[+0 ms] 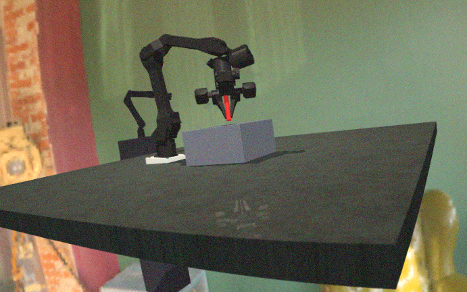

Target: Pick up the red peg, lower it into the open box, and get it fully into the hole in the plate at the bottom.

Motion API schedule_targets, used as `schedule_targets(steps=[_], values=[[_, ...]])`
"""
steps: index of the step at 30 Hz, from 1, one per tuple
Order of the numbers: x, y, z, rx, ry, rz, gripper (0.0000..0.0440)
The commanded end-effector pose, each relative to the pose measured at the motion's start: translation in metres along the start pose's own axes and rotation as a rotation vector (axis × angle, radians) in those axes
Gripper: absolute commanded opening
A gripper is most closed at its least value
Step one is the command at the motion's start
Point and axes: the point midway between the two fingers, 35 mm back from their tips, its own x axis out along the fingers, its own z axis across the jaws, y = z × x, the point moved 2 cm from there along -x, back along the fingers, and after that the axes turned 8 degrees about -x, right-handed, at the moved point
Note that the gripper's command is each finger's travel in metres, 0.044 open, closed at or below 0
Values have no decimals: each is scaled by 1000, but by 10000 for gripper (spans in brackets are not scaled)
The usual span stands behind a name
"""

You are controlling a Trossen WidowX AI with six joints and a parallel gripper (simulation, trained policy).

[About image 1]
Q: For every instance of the red peg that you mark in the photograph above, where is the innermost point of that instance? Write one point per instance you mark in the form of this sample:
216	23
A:
227	108

